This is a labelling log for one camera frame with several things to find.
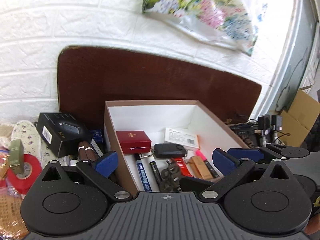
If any brown striped pouch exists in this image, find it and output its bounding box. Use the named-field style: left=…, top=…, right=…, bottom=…
left=78, top=141, right=99, bottom=161

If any small red gift box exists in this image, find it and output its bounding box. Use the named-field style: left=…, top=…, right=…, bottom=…
left=116, top=131, right=151, bottom=154

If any floral cloth on wall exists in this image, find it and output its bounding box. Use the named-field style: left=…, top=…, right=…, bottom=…
left=142, top=0, right=260, bottom=56

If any black car key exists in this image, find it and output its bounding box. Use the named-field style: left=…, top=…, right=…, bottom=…
left=153, top=144, right=188, bottom=159

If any dark wooden board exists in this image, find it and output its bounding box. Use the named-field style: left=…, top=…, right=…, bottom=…
left=57, top=46, right=261, bottom=129

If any white floral insole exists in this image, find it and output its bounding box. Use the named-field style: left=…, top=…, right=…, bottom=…
left=11, top=120, right=41, bottom=161

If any white label card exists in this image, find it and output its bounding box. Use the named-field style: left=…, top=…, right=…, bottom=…
left=164, top=127, right=200, bottom=150

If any red tape roll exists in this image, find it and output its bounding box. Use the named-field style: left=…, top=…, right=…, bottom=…
left=7, top=154, right=42, bottom=194

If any black product box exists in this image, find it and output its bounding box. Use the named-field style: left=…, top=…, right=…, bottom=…
left=36, top=113, right=92, bottom=158

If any blue marker pen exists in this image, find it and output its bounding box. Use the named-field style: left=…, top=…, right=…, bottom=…
left=133, top=153, right=152, bottom=192

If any cardboard carton on right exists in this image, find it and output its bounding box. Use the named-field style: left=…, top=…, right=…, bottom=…
left=281, top=89, right=319, bottom=147

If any large brown cardboard box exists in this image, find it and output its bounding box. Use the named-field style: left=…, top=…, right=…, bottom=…
left=104, top=100, right=246, bottom=195

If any small green box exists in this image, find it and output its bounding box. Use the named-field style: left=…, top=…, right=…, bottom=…
left=9, top=139, right=24, bottom=174

